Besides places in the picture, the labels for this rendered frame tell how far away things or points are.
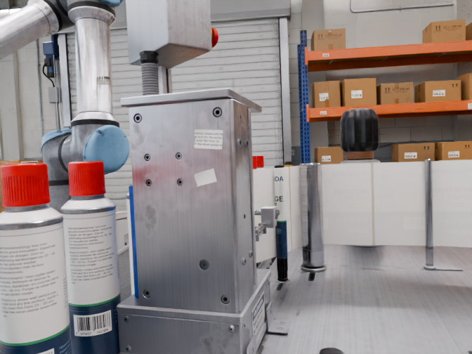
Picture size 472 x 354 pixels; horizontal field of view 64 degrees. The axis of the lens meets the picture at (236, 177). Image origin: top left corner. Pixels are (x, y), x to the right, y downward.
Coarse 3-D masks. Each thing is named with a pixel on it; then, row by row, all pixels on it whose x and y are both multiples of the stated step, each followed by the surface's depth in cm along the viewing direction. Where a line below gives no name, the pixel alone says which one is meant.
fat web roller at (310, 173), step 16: (304, 176) 65; (320, 176) 65; (304, 192) 65; (320, 192) 65; (304, 208) 65; (320, 208) 65; (304, 224) 65; (320, 224) 65; (304, 240) 66; (320, 240) 65; (304, 256) 66; (320, 256) 65
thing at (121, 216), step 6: (120, 216) 104; (126, 216) 109; (120, 222) 105; (126, 222) 109; (120, 228) 105; (126, 228) 109; (120, 234) 105; (120, 240) 104; (120, 246) 104; (126, 246) 108; (120, 252) 103
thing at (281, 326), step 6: (270, 306) 45; (270, 312) 44; (270, 318) 44; (270, 324) 44; (276, 324) 44; (282, 324) 44; (288, 324) 44; (270, 330) 43; (276, 330) 43; (282, 330) 43; (288, 330) 43; (252, 342) 36; (252, 348) 36
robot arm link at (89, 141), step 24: (72, 0) 92; (96, 0) 93; (120, 0) 97; (96, 24) 94; (96, 48) 93; (96, 72) 93; (96, 96) 92; (72, 120) 92; (96, 120) 91; (72, 144) 92; (96, 144) 88; (120, 144) 94; (120, 168) 95
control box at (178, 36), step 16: (128, 0) 77; (144, 0) 71; (160, 0) 66; (176, 0) 66; (192, 0) 68; (208, 0) 71; (128, 16) 77; (144, 16) 72; (160, 16) 67; (176, 16) 66; (192, 16) 69; (208, 16) 71; (128, 32) 78; (144, 32) 72; (160, 32) 67; (176, 32) 66; (192, 32) 69; (208, 32) 71; (144, 48) 72; (160, 48) 68; (176, 48) 68; (192, 48) 69; (208, 48) 71; (160, 64) 79; (176, 64) 80
